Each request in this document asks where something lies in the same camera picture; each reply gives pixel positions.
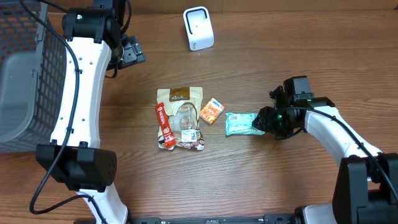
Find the teal snack packet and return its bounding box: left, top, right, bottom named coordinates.
left=225, top=113, right=265, bottom=136

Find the beige nut pouch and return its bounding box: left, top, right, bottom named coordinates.
left=157, top=86, right=205, bottom=151

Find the orange tissue packet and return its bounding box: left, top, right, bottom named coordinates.
left=200, top=98, right=224, bottom=125

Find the red coffee stick sachet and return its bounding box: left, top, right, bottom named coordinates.
left=155, top=103, right=176, bottom=149

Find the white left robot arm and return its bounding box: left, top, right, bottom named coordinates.
left=35, top=1, right=145, bottom=223

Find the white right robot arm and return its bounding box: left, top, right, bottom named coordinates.
left=252, top=97, right=397, bottom=223

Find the white barcode scanner stand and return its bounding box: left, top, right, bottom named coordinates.
left=183, top=6, right=215, bottom=51

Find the grey plastic mesh basket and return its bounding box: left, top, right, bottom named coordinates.
left=1, top=1, right=67, bottom=153

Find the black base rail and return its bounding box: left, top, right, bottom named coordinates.
left=127, top=214, right=301, bottom=224

